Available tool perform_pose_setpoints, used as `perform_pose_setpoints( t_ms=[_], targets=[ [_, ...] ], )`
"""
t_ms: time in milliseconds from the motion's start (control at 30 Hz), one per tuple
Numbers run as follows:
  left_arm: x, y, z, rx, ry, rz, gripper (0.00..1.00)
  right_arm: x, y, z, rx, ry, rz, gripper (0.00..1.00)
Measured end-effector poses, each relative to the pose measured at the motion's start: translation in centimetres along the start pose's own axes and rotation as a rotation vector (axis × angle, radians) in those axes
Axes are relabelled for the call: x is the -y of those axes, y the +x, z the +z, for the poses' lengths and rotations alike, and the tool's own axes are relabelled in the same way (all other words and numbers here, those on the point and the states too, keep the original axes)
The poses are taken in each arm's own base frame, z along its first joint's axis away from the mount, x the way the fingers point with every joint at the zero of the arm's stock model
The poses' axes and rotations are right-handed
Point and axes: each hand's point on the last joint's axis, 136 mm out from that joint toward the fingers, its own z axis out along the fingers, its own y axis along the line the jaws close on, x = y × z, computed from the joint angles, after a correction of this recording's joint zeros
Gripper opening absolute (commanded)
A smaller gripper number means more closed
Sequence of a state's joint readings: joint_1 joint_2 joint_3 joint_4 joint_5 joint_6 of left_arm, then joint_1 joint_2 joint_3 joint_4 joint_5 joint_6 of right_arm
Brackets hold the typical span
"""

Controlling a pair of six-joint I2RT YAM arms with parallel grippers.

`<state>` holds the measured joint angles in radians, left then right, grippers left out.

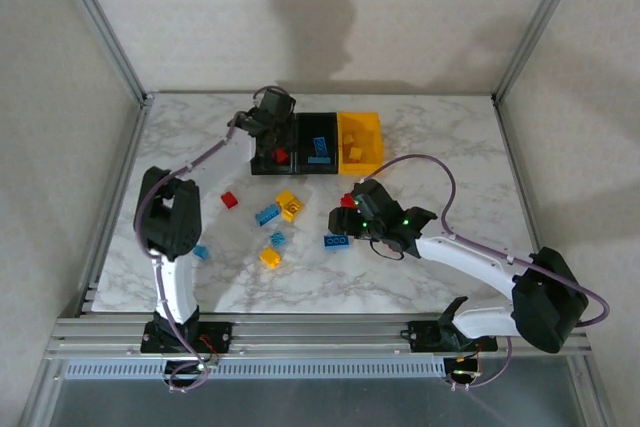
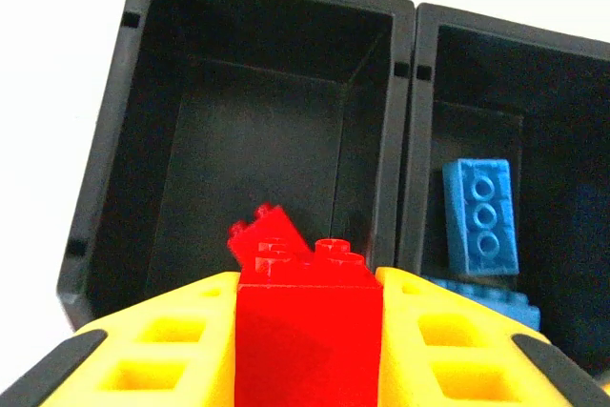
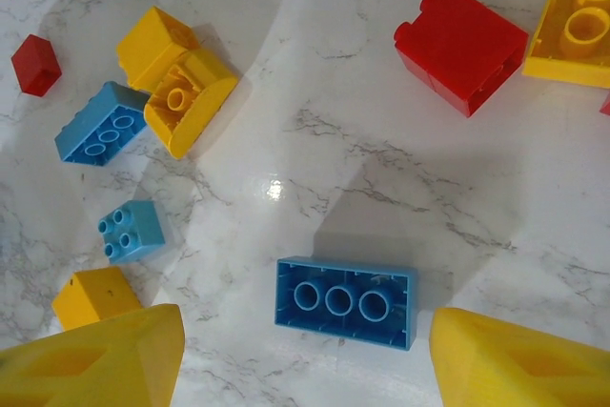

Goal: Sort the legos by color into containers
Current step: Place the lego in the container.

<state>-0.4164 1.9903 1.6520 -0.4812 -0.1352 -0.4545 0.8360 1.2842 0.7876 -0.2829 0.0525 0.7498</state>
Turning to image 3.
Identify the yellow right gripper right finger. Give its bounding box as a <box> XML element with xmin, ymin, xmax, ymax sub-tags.
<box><xmin>430</xmin><ymin>306</ymin><xmax>610</xmax><ymax>407</ymax></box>

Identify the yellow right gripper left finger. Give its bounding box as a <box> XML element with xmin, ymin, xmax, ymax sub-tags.
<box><xmin>0</xmin><ymin>303</ymin><xmax>186</xmax><ymax>407</ymax></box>

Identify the small blue square lego brick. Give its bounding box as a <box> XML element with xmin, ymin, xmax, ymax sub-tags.
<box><xmin>97</xmin><ymin>200</ymin><xmax>168</xmax><ymax>265</ymax></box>

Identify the blue two-by-four lego brick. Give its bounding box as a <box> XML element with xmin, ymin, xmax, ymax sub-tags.
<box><xmin>53</xmin><ymin>81</ymin><xmax>153</xmax><ymax>168</ymax></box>
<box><xmin>273</xmin><ymin>255</ymin><xmax>419</xmax><ymax>354</ymax></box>

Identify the large yellow lego brick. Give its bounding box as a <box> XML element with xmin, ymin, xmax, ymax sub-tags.
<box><xmin>521</xmin><ymin>0</ymin><xmax>610</xmax><ymax>90</ymax></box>

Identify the large red lego brick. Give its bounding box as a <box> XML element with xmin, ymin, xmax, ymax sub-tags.
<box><xmin>393</xmin><ymin>0</ymin><xmax>530</xmax><ymax>120</ymax></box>

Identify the yellow curved lego brick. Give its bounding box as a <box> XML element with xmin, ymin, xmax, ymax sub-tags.
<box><xmin>143</xmin><ymin>47</ymin><xmax>239</xmax><ymax>160</ymax></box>

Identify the yellow square lego brick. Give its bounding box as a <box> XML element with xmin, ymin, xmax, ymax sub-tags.
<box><xmin>116</xmin><ymin>5</ymin><xmax>201</xmax><ymax>92</ymax></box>

